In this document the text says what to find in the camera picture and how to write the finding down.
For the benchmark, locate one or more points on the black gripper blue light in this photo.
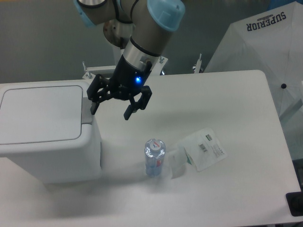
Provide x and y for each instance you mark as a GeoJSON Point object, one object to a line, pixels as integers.
{"type": "Point", "coordinates": [127, 82]}

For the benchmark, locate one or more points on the white plastic trash can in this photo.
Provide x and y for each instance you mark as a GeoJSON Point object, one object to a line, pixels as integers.
{"type": "Point", "coordinates": [46, 128]}

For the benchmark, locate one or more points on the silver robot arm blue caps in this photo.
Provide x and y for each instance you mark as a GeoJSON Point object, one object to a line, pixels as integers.
{"type": "Point", "coordinates": [154, 23]}

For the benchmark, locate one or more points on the clear plastic water bottle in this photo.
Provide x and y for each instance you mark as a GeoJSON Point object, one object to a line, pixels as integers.
{"type": "Point", "coordinates": [154, 153]}

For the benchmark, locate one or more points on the small clear plastic bag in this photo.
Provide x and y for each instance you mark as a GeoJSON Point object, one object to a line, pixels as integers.
{"type": "Point", "coordinates": [177, 161]}

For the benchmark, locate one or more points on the white printed plastic pouch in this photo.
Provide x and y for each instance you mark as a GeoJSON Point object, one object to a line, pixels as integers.
{"type": "Point", "coordinates": [203, 148]}

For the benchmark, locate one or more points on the white umbrella with lettering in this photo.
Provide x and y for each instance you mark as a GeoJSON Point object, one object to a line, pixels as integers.
{"type": "Point", "coordinates": [271, 42]}

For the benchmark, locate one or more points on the black device at table edge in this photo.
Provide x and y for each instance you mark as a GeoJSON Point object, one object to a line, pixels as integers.
{"type": "Point", "coordinates": [295, 203]}

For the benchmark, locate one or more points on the silver table clamp bracket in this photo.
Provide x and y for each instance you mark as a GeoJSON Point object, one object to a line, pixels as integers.
{"type": "Point", "coordinates": [197, 68]}

